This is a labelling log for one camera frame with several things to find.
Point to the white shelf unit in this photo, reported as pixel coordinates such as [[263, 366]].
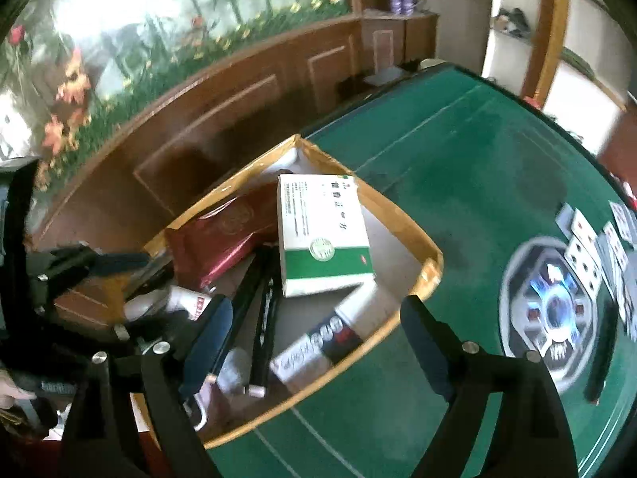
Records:
[[587, 25]]

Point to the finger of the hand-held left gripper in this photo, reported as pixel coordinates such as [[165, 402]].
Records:
[[114, 265], [127, 337]]

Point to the floral wall mural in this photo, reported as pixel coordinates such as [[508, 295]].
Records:
[[124, 35]]

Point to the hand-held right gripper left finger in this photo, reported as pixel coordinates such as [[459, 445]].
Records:
[[209, 343]]

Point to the pile of playing cards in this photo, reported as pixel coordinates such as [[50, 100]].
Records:
[[587, 254]]

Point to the clear white-framed goggles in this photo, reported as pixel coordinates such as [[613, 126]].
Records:
[[201, 408]]

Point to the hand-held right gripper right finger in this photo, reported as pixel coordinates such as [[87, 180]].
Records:
[[425, 346]]

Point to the brown wooden panel cabinet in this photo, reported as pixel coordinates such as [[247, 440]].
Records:
[[209, 124]]

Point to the white medicine box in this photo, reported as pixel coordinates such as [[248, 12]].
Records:
[[323, 219]]

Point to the white bottle with red label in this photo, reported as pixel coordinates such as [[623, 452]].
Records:
[[174, 301]]

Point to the black rod with white end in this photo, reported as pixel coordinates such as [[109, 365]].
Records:
[[261, 348]]

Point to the black long bar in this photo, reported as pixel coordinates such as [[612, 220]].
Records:
[[251, 284]]

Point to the yellow wooden door frame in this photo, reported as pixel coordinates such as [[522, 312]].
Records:
[[550, 20]]

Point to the white and black carton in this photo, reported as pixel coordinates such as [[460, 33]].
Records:
[[318, 338]]

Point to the dark shoes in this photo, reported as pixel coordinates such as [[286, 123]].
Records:
[[512, 22]]

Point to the red foil packet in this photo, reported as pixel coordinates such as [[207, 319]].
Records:
[[219, 239]]

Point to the round table control panel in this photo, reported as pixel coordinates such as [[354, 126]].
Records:
[[557, 308]]

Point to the person's left hand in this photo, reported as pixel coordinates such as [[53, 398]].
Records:
[[12, 392]]

